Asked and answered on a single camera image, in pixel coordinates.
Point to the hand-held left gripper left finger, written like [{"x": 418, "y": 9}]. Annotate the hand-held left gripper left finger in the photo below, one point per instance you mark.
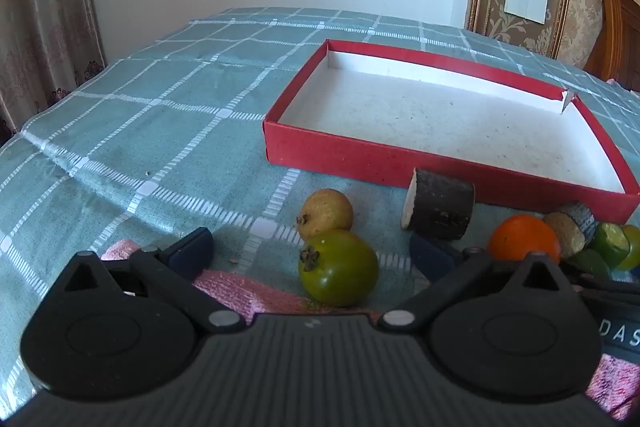
[{"x": 192, "y": 251}]

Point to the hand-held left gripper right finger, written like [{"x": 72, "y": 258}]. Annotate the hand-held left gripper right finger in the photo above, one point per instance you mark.
[{"x": 431, "y": 258}]

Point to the long dark sugarcane piece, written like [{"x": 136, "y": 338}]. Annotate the long dark sugarcane piece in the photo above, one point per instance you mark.
[{"x": 442, "y": 207}]

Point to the large green round fruit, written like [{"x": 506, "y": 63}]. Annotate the large green round fruit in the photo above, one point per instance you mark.
[{"x": 342, "y": 269}]

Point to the yellow-brown round fruit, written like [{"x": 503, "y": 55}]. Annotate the yellow-brown round fruit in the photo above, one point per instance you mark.
[{"x": 326, "y": 211}]

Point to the red cardboard box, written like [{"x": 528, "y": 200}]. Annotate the red cardboard box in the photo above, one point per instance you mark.
[{"x": 425, "y": 117}]

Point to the dark green lime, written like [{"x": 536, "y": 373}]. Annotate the dark green lime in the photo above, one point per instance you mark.
[{"x": 590, "y": 263}]

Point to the pink towel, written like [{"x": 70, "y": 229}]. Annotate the pink towel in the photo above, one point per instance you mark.
[{"x": 240, "y": 292}]

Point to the cut green fruit piece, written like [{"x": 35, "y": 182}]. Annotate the cut green fruit piece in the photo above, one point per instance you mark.
[{"x": 607, "y": 243}]

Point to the large orange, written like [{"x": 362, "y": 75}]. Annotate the large orange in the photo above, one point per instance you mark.
[{"x": 522, "y": 237}]

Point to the wooden headboard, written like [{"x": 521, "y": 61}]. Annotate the wooden headboard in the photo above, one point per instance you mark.
[{"x": 617, "y": 37}]

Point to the patterned curtain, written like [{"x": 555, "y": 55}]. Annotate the patterned curtain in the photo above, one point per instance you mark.
[{"x": 40, "y": 7}]

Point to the white wall switch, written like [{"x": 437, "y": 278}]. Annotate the white wall switch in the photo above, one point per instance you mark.
[{"x": 525, "y": 4}]

